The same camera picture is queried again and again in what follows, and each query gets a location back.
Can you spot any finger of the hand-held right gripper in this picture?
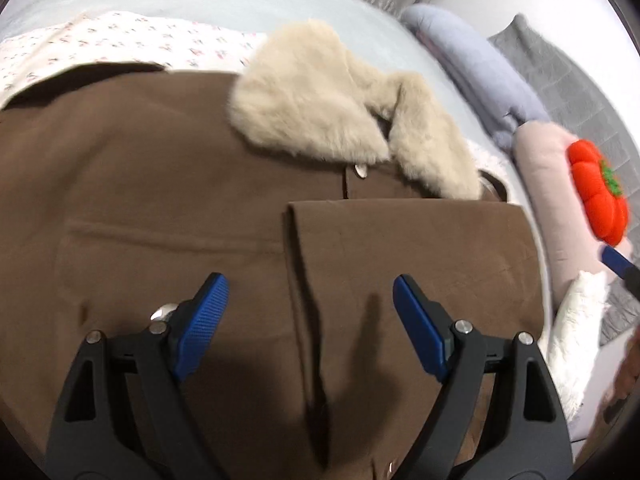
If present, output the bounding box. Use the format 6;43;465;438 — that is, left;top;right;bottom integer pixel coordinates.
601;245;640;297

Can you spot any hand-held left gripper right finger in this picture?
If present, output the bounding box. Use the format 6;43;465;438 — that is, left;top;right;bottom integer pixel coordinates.
392;274;574;480

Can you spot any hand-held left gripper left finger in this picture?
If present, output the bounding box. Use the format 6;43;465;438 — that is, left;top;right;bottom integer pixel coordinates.
45;272;231;480

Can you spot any brown coat with fur collar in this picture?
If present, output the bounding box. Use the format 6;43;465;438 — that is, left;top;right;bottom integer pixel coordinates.
0;19;551;480

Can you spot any orange pumpkin plush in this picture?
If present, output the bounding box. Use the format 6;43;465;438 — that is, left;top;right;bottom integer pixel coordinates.
567;140;630;247

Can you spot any white fluffy blanket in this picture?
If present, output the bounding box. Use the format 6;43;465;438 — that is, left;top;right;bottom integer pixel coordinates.
545;270;613;418

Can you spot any pink pillow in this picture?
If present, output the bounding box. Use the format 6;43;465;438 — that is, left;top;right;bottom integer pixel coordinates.
514;120;631;311

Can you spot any grey quilted blanket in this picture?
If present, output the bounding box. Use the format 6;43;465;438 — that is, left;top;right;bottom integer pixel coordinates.
487;14;640;346

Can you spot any blue-grey pillow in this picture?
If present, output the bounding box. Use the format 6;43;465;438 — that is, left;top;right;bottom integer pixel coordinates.
400;4;553;153

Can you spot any white cherry print blanket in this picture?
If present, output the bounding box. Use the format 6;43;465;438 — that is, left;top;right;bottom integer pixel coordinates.
0;10;271;106

